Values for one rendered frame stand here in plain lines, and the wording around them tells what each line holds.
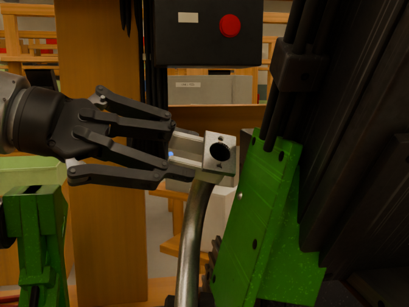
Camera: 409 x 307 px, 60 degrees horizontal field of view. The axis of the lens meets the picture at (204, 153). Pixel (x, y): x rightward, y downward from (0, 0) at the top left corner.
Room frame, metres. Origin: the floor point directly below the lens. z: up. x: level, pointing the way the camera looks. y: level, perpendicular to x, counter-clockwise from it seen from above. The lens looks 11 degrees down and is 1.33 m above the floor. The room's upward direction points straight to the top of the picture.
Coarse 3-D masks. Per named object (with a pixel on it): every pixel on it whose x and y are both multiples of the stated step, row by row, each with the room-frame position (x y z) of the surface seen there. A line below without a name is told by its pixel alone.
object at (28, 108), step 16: (32, 96) 0.37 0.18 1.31; (48, 96) 0.38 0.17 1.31; (64, 96) 0.40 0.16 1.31; (16, 112) 0.36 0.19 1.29; (32, 112) 0.36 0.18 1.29; (48, 112) 0.37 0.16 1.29; (64, 112) 0.40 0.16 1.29; (16, 128) 0.36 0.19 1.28; (32, 128) 0.36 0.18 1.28; (48, 128) 0.37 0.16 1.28; (64, 128) 0.39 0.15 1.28; (96, 128) 0.40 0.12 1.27; (16, 144) 0.37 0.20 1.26; (32, 144) 0.37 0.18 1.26; (48, 144) 0.37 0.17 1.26; (64, 144) 0.37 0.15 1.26; (80, 144) 0.38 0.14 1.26; (64, 160) 0.38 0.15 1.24
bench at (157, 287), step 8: (152, 280) 0.74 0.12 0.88; (160, 280) 0.74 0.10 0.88; (168, 280) 0.74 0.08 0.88; (176, 280) 0.74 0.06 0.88; (200, 280) 0.74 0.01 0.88; (72, 288) 0.71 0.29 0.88; (152, 288) 0.71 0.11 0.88; (160, 288) 0.71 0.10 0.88; (168, 288) 0.71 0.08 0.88; (0, 296) 0.68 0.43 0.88; (72, 296) 0.68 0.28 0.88; (152, 296) 0.68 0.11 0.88; (160, 296) 0.68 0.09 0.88; (0, 304) 0.65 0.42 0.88; (8, 304) 0.65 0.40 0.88; (16, 304) 0.65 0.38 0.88; (72, 304) 0.65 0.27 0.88; (120, 304) 0.65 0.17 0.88; (128, 304) 0.65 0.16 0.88; (136, 304) 0.65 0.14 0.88; (144, 304) 0.65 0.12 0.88; (152, 304) 0.65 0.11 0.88; (160, 304) 0.65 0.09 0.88
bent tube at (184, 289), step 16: (208, 144) 0.42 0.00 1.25; (224, 144) 0.42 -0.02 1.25; (208, 160) 0.40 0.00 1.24; (224, 160) 0.44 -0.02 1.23; (192, 192) 0.47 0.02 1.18; (208, 192) 0.46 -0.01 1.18; (192, 208) 0.47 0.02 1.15; (192, 224) 0.47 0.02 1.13; (192, 240) 0.46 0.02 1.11; (192, 256) 0.44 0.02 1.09; (192, 272) 0.42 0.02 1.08; (176, 288) 0.42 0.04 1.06; (192, 288) 0.41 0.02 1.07; (176, 304) 0.40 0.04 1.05; (192, 304) 0.39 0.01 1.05
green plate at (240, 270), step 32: (256, 128) 0.41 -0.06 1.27; (256, 160) 0.38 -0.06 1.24; (288, 160) 0.31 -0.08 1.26; (256, 192) 0.35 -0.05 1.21; (288, 192) 0.31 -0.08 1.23; (256, 224) 0.33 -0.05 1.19; (288, 224) 0.32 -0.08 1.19; (224, 256) 0.39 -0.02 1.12; (256, 256) 0.31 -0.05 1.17; (288, 256) 0.32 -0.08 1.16; (224, 288) 0.36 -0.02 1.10; (256, 288) 0.30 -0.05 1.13; (288, 288) 0.32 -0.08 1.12
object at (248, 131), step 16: (240, 144) 0.65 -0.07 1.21; (240, 160) 0.64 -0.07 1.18; (320, 288) 0.49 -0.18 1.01; (336, 288) 0.50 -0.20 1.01; (256, 304) 0.52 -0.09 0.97; (272, 304) 0.48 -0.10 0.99; (288, 304) 0.49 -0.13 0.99; (320, 304) 0.49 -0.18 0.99; (336, 304) 0.50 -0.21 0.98; (352, 304) 0.50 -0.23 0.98
